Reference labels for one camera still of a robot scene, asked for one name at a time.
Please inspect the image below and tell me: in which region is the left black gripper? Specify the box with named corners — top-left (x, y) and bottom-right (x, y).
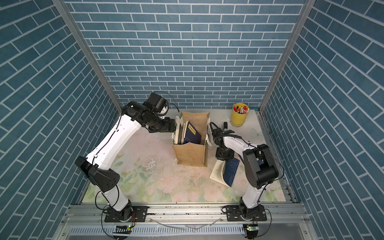
top-left (145, 113), bottom-right (178, 133)

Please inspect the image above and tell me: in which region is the navy blue book yellow label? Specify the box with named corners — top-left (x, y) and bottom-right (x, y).
top-left (210, 159), bottom-right (240, 188)

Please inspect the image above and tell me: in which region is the dark blue starry book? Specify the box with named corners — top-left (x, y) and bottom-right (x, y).
top-left (182, 121), bottom-right (202, 145)

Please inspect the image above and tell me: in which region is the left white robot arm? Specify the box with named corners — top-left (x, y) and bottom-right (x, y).
top-left (75, 92), bottom-right (176, 222)

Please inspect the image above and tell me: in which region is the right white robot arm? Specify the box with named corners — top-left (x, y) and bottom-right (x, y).
top-left (210, 122), bottom-right (279, 222)

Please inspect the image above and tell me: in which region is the white paged book in bag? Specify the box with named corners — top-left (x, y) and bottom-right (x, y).
top-left (173, 118), bottom-right (184, 145)

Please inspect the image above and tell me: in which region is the yellow pen holder cup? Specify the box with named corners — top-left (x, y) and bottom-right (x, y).
top-left (231, 103), bottom-right (250, 127)

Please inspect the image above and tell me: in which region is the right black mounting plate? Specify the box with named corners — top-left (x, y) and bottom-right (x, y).
top-left (221, 205), bottom-right (267, 222)

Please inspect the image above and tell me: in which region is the black mounting plate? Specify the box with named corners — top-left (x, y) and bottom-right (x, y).
top-left (103, 206), bottom-right (148, 223)
top-left (221, 205), bottom-right (267, 222)

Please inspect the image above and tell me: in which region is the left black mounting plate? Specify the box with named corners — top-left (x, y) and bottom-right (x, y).
top-left (103, 206), bottom-right (148, 223)

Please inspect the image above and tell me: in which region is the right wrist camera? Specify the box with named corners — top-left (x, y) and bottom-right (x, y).
top-left (212, 128), bottom-right (234, 140)

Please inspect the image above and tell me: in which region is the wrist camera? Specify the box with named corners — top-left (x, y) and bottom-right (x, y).
top-left (143, 93), bottom-right (169, 117)
top-left (212, 128), bottom-right (234, 140)

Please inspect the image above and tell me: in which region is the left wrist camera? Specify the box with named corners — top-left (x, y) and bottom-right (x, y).
top-left (143, 93), bottom-right (169, 117)

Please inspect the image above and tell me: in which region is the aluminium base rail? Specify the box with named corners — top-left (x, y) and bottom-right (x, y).
top-left (54, 202), bottom-right (316, 240)

